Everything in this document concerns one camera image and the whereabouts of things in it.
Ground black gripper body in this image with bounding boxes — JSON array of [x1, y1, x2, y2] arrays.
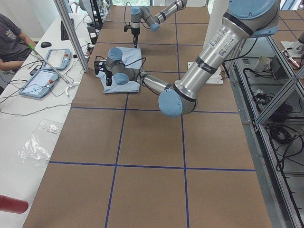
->
[[104, 69, 113, 82], [131, 28, 140, 38]]

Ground light blue button-up shirt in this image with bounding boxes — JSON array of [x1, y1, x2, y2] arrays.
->
[[97, 47, 142, 94]]

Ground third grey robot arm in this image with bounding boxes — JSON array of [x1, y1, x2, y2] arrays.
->
[[281, 33, 304, 58]]

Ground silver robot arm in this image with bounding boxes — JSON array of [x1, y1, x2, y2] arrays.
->
[[124, 0, 188, 48], [101, 0, 280, 117]]

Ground far blue teach pendant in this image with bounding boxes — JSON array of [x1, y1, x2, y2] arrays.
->
[[46, 48, 71, 71]]

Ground blue teach pendant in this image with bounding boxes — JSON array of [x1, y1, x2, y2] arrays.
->
[[19, 69, 59, 98], [46, 48, 71, 71]]

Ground black keyboard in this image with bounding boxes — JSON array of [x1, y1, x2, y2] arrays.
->
[[60, 19, 75, 41]]

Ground near blue teach pendant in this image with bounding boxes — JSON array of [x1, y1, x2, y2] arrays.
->
[[19, 69, 59, 98]]

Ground black computer mouse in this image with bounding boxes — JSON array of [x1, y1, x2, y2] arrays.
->
[[40, 41, 52, 48]]

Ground metal reacher rod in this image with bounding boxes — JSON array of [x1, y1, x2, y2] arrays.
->
[[29, 45, 80, 96]]

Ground seated person in grey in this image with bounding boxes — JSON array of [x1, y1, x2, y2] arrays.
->
[[0, 13, 37, 95]]

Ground clear plastic bag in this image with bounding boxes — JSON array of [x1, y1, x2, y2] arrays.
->
[[17, 119, 63, 166]]

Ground red cylinder bottle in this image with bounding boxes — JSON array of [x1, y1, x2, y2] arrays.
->
[[0, 195, 29, 214]]

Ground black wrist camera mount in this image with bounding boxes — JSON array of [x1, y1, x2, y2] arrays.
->
[[123, 24, 132, 32], [94, 60, 106, 75]]

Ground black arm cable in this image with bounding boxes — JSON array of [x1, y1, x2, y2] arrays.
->
[[95, 56, 259, 72], [123, 1, 152, 30]]

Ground aluminium frame post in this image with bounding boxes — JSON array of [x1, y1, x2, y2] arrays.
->
[[54, 0, 89, 73]]

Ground white camera mast base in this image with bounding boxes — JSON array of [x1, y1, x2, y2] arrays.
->
[[182, 0, 228, 87]]

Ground aluminium frame side rack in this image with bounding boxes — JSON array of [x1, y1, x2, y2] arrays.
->
[[229, 37, 304, 228]]

